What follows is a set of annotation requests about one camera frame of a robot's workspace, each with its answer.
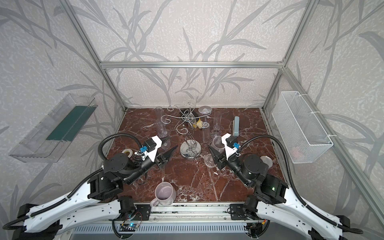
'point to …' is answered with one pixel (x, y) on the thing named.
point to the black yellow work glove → (191, 116)
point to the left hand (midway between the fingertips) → (174, 138)
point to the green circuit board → (127, 227)
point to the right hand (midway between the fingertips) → (215, 137)
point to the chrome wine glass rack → (190, 148)
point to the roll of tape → (130, 151)
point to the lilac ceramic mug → (165, 193)
